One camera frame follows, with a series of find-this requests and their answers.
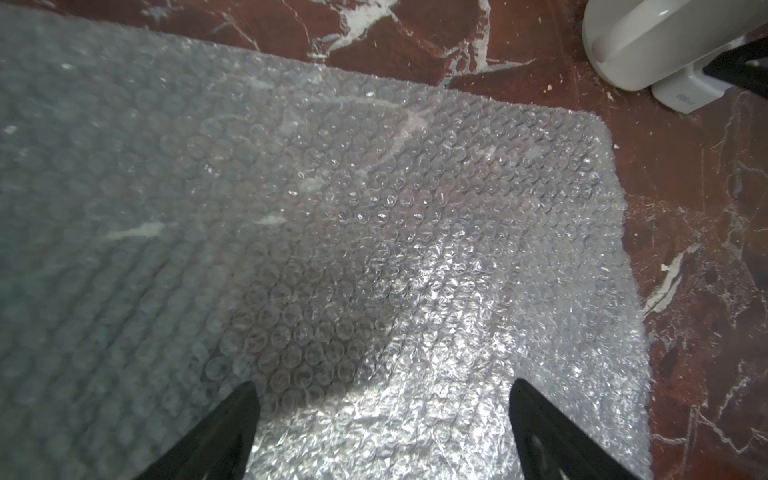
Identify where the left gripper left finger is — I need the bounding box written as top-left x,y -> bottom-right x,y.
138,381 -> 260,479

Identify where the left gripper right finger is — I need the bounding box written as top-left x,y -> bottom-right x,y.
509,379 -> 635,479

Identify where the white mug red inside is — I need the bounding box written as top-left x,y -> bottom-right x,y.
581,0 -> 767,92

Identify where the small green white box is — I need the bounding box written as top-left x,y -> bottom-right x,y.
651,65 -> 733,114

